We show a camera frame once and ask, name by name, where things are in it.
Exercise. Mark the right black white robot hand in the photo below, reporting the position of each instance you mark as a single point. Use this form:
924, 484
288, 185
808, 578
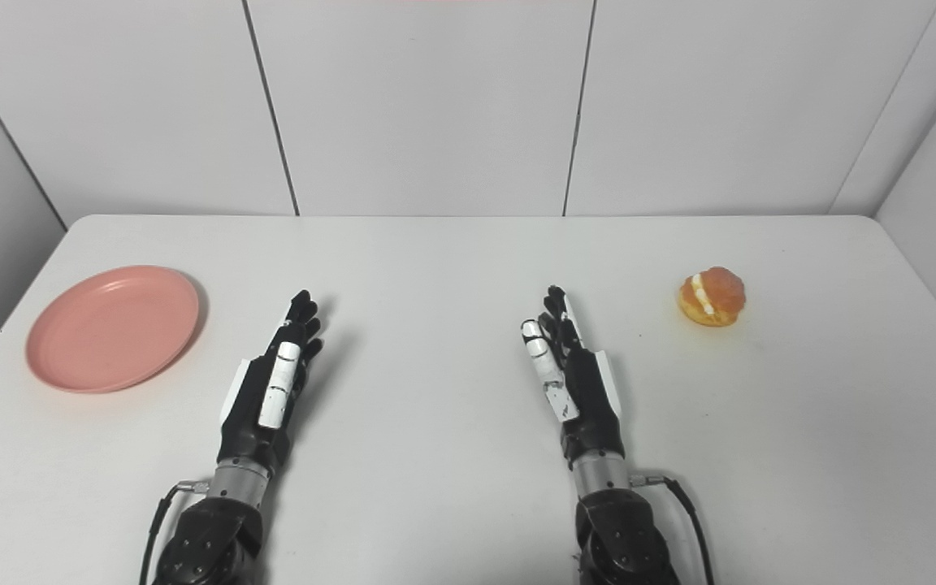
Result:
590, 406

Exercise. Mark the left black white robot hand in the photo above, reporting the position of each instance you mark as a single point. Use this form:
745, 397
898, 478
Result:
253, 414

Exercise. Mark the cream puff pastry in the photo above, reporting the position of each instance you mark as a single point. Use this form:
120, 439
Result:
712, 296

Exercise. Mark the pink round plate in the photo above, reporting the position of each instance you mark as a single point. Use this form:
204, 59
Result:
113, 328

